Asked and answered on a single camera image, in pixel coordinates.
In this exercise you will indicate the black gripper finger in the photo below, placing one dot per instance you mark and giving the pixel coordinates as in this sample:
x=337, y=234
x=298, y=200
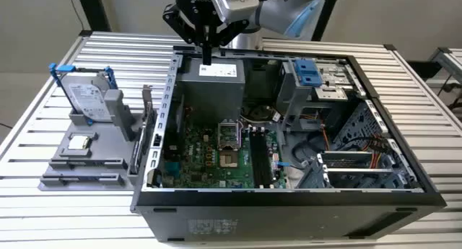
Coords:
x=228, y=33
x=185, y=27

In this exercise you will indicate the dark RAM stick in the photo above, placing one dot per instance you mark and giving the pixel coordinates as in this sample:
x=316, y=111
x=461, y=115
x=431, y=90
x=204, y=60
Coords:
x=84, y=176
x=88, y=160

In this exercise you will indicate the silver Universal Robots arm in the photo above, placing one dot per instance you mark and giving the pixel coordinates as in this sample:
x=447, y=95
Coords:
x=274, y=13

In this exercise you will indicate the grey power supply unit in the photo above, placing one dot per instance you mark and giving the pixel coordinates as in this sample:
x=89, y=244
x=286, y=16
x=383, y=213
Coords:
x=209, y=97

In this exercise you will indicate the blue drive bay latch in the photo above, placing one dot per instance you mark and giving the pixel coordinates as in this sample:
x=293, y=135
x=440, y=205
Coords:
x=306, y=70

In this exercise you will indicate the grey metal drive cage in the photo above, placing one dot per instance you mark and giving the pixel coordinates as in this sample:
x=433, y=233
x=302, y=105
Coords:
x=293, y=97

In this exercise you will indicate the black round cooler fan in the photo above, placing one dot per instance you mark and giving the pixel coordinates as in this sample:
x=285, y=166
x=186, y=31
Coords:
x=261, y=113

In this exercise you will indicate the blue disk carrier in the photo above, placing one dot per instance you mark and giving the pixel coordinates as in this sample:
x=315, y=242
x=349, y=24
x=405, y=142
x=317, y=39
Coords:
x=65, y=68

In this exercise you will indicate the silver hard disk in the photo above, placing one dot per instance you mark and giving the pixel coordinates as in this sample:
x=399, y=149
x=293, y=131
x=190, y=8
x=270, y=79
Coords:
x=88, y=97

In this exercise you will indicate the CPU socket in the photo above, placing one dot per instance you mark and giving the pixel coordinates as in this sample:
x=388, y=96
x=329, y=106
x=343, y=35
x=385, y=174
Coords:
x=229, y=159

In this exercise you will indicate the grey parts rack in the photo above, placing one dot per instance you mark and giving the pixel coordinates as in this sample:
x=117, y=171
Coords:
x=109, y=140

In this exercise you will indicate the silver CPU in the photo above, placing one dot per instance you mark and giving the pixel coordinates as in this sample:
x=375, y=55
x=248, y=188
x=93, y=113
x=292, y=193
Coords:
x=79, y=143

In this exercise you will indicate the green motherboard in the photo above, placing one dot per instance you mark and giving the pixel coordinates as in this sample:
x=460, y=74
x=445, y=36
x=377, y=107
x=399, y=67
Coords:
x=202, y=173

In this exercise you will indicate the grey disk bay cage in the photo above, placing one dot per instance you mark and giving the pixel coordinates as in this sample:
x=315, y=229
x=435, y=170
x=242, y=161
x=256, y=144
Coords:
x=347, y=162

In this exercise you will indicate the black open PC case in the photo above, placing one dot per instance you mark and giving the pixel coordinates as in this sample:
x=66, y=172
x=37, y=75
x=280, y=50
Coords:
x=253, y=222

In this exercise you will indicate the black upright post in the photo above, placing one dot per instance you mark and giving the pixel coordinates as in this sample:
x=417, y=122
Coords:
x=94, y=10
x=325, y=21

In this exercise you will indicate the graphics card with silver bracket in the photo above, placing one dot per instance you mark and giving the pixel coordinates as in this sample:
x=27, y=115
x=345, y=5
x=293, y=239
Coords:
x=140, y=151

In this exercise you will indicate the metal side table frame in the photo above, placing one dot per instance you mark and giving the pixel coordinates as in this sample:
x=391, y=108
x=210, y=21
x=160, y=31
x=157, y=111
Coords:
x=445, y=55

